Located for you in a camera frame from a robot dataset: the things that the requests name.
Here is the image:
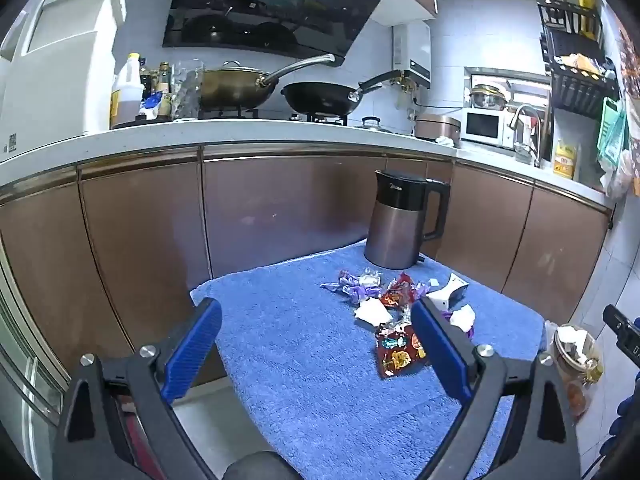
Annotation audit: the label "large red snack wrapper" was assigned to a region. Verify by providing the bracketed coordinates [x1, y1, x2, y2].
[375, 322, 431, 380]

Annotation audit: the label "glass pot lid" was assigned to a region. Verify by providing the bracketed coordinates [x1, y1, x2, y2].
[352, 116, 396, 135]

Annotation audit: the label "black wall rack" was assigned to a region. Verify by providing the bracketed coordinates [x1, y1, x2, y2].
[535, 0, 621, 121]

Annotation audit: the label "brown kitchen base cabinets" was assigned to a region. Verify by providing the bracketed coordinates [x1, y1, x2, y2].
[0, 144, 616, 411]

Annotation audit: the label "person's right hand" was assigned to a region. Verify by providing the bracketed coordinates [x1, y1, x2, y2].
[609, 394, 640, 458]

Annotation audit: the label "yellow packet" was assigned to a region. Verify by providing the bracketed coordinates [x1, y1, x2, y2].
[552, 139, 581, 180]

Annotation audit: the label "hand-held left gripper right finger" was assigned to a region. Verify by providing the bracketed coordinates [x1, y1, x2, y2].
[410, 297, 583, 480]

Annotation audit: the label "green plastic bag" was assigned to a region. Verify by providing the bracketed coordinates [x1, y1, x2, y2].
[596, 97, 629, 171]

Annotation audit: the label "stacked metal bowls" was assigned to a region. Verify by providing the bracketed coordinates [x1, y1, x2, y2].
[469, 82, 512, 111]

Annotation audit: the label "dark sauce bottles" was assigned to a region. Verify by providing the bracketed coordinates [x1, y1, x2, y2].
[140, 57, 174, 120]

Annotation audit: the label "white microwave oven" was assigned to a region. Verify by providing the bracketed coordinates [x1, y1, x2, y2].
[460, 107, 521, 148]

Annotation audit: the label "white water heater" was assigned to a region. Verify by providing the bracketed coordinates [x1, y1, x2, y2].
[392, 22, 433, 88]

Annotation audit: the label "blue towel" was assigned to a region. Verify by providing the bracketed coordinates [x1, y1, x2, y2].
[190, 240, 545, 480]

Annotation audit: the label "torn white paper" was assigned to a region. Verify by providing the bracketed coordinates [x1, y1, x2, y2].
[447, 305, 477, 335]

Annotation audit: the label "gas stove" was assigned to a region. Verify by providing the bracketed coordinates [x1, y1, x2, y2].
[200, 106, 348, 126]

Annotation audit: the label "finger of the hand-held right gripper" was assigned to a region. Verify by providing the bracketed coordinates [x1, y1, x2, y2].
[602, 304, 640, 358]

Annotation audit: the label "brown rice cooker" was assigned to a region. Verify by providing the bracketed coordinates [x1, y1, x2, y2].
[415, 114, 462, 143]

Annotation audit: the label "clear glass jar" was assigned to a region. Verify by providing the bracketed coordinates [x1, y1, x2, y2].
[171, 60, 206, 121]

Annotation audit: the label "purple candy wrapper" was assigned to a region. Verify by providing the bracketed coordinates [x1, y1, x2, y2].
[320, 270, 383, 306]

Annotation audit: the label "beige trash bin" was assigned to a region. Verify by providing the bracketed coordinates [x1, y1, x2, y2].
[552, 322, 606, 386]

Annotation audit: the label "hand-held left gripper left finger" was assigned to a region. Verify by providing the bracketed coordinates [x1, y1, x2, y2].
[52, 297, 223, 480]

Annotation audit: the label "chrome kitchen faucet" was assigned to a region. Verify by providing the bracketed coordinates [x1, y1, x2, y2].
[509, 104, 543, 168]

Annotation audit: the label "steel electric kettle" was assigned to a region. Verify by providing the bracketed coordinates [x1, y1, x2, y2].
[364, 170, 451, 270]

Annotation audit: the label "white refrigerator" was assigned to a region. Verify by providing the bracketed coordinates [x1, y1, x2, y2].
[0, 0, 126, 163]

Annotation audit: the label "small white carton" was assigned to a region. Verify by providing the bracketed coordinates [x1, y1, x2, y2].
[427, 273, 471, 313]

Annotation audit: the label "black frying pan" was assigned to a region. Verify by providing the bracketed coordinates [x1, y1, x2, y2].
[280, 69, 413, 116]

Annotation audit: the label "white oil bottle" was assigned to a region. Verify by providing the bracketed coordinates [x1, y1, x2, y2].
[110, 52, 147, 128]

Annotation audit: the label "patterned hanging cloth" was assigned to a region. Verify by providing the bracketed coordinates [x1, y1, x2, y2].
[617, 25, 640, 108]

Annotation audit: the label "pile of candy wrappers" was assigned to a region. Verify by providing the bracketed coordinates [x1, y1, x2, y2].
[378, 272, 418, 312]

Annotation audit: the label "golden wok with lid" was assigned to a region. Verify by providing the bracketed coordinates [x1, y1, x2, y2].
[197, 53, 337, 110]

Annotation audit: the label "black glass range hood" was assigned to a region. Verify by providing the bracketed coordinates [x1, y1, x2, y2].
[162, 0, 393, 67]

